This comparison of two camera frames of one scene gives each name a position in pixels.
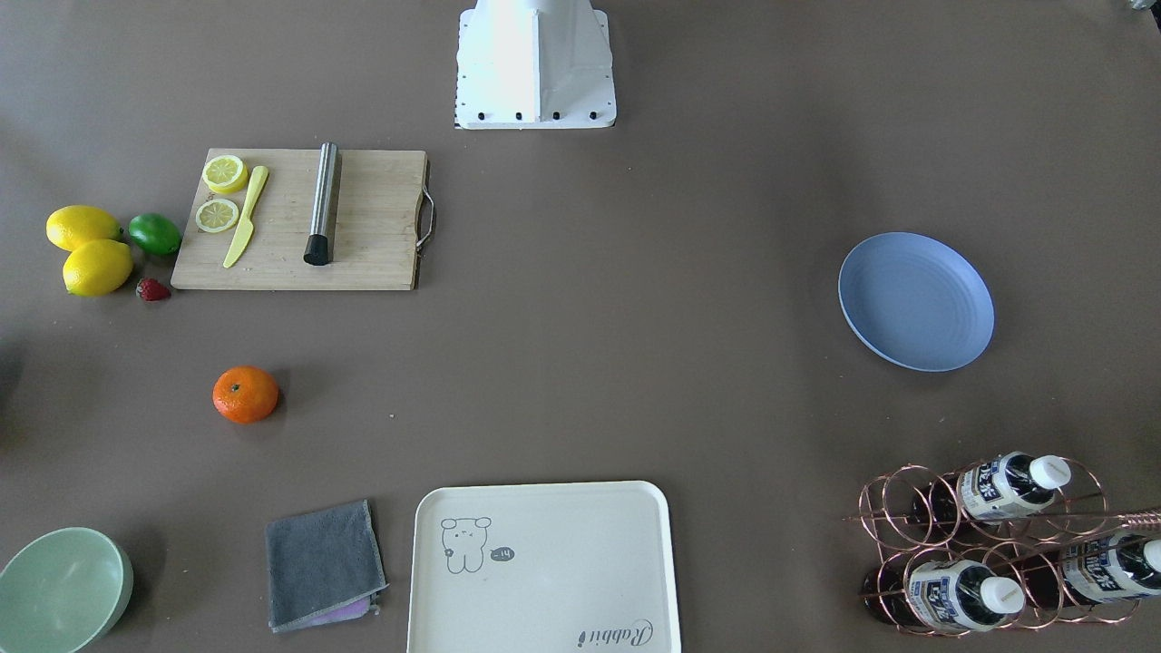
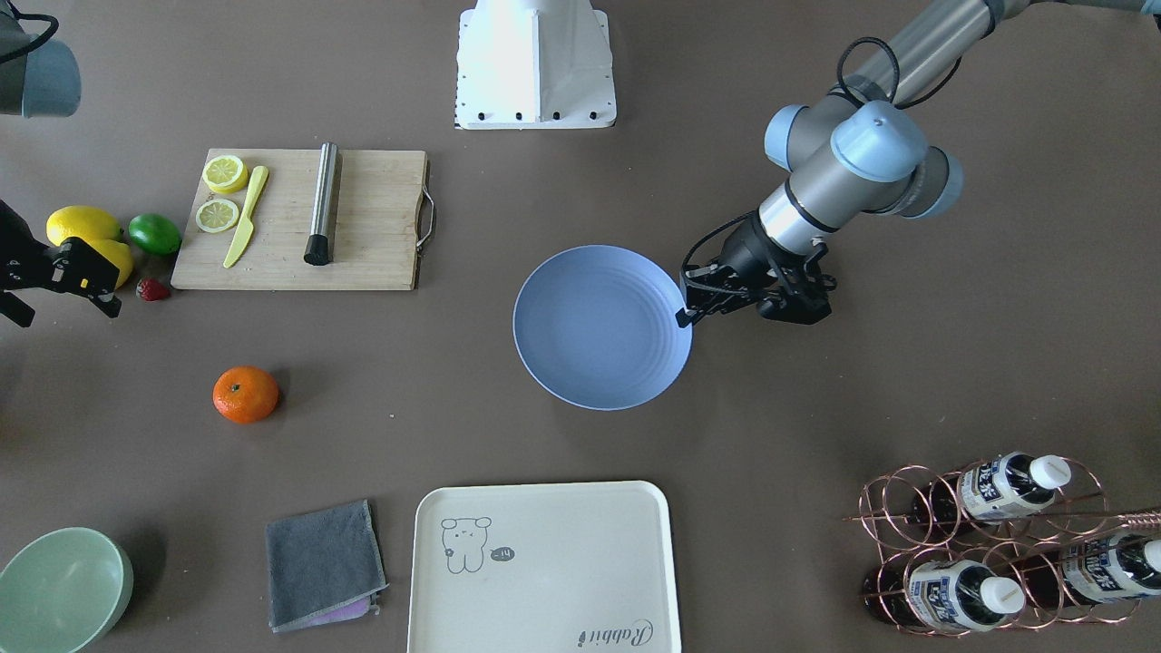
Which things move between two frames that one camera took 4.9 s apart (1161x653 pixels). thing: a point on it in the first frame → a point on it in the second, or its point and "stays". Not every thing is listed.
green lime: x=155 y=233 stays
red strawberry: x=152 y=290 stays
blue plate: x=917 y=300 → x=595 y=328
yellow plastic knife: x=247 y=229 stays
